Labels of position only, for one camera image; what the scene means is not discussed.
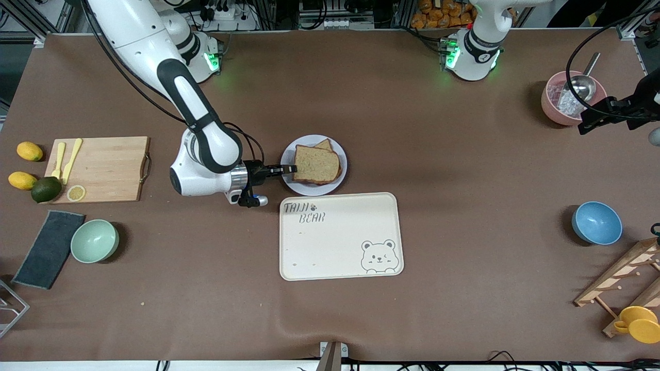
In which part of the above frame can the metal wire rack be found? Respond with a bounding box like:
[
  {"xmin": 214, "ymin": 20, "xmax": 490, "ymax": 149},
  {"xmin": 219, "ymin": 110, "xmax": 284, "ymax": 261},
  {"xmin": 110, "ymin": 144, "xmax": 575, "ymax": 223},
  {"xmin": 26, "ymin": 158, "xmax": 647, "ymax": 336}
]
[{"xmin": 0, "ymin": 278, "xmax": 30, "ymax": 339}]

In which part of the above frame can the wooden cutting board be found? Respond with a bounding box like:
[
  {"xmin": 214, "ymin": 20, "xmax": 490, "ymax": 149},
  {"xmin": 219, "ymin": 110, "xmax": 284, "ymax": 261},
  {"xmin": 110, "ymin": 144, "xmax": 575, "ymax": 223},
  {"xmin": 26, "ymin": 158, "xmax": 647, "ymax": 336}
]
[{"xmin": 44, "ymin": 136, "xmax": 153, "ymax": 205}]

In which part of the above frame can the yellow plastic fork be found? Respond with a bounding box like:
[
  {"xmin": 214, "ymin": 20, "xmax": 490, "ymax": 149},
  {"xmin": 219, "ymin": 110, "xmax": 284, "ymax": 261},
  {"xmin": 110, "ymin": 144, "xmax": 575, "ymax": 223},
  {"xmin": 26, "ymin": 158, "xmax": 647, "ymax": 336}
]
[{"xmin": 51, "ymin": 142, "xmax": 67, "ymax": 180}]

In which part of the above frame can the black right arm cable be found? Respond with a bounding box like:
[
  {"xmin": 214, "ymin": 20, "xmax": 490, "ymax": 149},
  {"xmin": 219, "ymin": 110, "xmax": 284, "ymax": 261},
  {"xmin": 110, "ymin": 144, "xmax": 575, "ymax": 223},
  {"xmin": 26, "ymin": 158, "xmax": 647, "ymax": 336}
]
[{"xmin": 82, "ymin": 0, "xmax": 266, "ymax": 166}]

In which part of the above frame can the white network switch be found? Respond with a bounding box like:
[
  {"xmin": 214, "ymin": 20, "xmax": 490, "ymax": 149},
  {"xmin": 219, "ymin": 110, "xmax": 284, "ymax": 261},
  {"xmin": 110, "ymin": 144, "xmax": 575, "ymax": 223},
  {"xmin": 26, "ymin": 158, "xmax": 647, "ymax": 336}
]
[{"xmin": 299, "ymin": 15, "xmax": 374, "ymax": 30}]

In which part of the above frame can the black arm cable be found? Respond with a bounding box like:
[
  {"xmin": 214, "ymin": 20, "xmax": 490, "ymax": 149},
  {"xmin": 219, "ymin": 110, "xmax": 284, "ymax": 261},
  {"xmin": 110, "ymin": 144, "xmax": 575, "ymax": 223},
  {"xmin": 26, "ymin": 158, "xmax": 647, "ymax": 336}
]
[
  {"xmin": 565, "ymin": 6, "xmax": 660, "ymax": 116},
  {"xmin": 82, "ymin": 0, "xmax": 266, "ymax": 166}
]

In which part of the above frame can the pale lavender round plate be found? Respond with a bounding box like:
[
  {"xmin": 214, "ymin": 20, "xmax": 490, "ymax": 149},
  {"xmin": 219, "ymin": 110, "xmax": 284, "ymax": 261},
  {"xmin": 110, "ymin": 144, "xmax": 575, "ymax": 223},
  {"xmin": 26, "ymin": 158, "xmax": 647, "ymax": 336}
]
[{"xmin": 280, "ymin": 134, "xmax": 348, "ymax": 197}]

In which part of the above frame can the brown toast bread slice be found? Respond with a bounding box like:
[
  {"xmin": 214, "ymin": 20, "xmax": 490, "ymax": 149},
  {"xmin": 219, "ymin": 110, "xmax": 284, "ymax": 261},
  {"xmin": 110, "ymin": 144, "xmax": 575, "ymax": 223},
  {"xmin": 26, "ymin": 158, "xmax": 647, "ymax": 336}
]
[
  {"xmin": 292, "ymin": 145, "xmax": 342, "ymax": 186},
  {"xmin": 311, "ymin": 138, "xmax": 343, "ymax": 185}
]

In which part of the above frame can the metal scoop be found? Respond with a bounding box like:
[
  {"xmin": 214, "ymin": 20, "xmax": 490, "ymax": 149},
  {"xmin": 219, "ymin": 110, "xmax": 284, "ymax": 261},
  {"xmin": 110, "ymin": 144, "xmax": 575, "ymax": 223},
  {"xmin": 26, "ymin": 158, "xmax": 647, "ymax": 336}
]
[{"xmin": 562, "ymin": 52, "xmax": 602, "ymax": 104}]

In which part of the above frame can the dark green lime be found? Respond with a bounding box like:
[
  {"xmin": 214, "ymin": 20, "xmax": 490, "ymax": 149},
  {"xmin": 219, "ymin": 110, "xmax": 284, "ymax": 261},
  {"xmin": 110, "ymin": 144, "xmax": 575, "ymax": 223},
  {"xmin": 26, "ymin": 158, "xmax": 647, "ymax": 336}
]
[{"xmin": 30, "ymin": 176, "xmax": 63, "ymax": 204}]

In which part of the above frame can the pink bowl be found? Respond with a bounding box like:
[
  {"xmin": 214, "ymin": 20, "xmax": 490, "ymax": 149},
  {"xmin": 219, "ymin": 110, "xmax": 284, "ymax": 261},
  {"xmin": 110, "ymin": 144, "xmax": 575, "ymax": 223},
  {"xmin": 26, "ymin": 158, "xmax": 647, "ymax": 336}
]
[{"xmin": 540, "ymin": 71, "xmax": 608, "ymax": 126}]

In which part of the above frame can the dark grey cloth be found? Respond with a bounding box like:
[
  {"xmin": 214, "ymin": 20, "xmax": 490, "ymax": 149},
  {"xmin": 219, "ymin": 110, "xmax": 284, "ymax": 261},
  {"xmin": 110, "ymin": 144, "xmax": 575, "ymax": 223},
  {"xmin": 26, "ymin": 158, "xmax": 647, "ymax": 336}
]
[{"xmin": 11, "ymin": 210, "xmax": 86, "ymax": 290}]

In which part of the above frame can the orange bread rolls pile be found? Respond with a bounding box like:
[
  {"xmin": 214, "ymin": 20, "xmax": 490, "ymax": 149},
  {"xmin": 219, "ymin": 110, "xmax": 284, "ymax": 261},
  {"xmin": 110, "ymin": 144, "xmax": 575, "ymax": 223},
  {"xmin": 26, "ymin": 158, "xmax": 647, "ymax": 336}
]
[{"xmin": 411, "ymin": 0, "xmax": 476, "ymax": 29}]

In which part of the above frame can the white power strip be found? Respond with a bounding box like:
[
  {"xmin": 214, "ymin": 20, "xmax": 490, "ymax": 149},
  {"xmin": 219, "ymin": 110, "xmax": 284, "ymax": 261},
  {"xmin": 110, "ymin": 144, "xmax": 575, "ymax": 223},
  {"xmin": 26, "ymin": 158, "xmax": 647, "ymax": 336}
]
[{"xmin": 199, "ymin": 3, "xmax": 258, "ymax": 31}]

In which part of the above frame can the clear ice cube pile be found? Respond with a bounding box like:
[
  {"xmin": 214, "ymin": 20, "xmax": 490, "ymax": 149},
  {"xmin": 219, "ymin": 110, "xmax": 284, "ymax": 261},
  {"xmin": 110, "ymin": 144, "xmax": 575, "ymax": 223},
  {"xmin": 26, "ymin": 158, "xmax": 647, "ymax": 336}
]
[{"xmin": 547, "ymin": 82, "xmax": 593, "ymax": 119}]

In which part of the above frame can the cream bear print tray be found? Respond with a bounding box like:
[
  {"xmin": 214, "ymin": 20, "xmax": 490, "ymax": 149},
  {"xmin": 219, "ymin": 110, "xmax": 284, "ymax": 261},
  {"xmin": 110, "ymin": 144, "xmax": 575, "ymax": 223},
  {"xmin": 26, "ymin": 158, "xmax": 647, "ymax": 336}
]
[{"xmin": 279, "ymin": 192, "xmax": 405, "ymax": 281}]

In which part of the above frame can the yellow plastic knife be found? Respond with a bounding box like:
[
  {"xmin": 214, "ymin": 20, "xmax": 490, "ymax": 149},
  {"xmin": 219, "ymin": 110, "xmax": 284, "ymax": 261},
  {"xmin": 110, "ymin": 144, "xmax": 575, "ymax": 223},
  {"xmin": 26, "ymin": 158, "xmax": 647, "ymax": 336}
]
[{"xmin": 62, "ymin": 138, "xmax": 83, "ymax": 185}]

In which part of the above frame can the blue bowl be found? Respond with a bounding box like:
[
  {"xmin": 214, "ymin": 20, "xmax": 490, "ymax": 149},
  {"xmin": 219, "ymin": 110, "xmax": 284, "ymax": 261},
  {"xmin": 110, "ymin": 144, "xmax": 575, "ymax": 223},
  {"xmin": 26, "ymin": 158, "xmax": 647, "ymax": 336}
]
[{"xmin": 571, "ymin": 201, "xmax": 623, "ymax": 246}]

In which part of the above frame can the grey camera pole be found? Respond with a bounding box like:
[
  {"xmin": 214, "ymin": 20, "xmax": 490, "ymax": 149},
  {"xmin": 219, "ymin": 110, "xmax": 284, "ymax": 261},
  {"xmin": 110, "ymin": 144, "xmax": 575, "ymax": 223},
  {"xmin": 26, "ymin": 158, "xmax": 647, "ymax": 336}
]
[{"xmin": 316, "ymin": 341, "xmax": 349, "ymax": 371}]

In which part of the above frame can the yellow lemon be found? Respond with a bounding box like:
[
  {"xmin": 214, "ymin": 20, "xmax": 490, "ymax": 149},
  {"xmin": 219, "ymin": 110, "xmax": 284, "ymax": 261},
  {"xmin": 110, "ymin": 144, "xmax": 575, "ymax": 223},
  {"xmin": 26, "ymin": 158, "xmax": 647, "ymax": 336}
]
[
  {"xmin": 16, "ymin": 142, "xmax": 44, "ymax": 162},
  {"xmin": 8, "ymin": 171, "xmax": 39, "ymax": 191}
]

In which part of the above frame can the aluminium frame profile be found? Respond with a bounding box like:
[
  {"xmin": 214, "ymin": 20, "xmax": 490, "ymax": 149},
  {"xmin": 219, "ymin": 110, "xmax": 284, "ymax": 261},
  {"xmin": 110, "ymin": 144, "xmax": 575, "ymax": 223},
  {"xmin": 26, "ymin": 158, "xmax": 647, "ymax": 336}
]
[
  {"xmin": 0, "ymin": 0, "xmax": 78, "ymax": 49},
  {"xmin": 616, "ymin": 0, "xmax": 660, "ymax": 42}
]

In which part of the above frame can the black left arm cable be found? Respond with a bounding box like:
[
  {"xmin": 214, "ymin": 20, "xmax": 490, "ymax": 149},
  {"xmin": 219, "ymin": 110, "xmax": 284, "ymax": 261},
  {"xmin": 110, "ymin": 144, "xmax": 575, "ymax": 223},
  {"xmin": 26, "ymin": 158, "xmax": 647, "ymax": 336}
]
[{"xmin": 565, "ymin": 6, "xmax": 660, "ymax": 116}]

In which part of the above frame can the mint green bowl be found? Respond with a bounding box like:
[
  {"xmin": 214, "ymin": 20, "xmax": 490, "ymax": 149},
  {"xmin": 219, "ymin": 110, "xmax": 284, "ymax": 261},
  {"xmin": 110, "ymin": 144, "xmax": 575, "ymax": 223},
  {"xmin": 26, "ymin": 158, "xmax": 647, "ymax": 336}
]
[{"xmin": 70, "ymin": 219, "xmax": 120, "ymax": 264}]

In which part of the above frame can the yellow cup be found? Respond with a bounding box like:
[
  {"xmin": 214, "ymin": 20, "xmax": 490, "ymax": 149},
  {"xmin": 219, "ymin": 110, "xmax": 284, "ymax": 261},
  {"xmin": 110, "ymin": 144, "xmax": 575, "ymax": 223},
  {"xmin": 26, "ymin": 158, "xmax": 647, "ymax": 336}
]
[{"xmin": 613, "ymin": 306, "xmax": 660, "ymax": 344}]

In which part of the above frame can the wooden peg rack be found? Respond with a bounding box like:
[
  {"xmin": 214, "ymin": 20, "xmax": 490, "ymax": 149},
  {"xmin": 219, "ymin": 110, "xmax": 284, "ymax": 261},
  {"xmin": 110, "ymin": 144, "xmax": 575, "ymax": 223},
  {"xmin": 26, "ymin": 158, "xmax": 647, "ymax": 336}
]
[{"xmin": 573, "ymin": 237, "xmax": 660, "ymax": 339}]

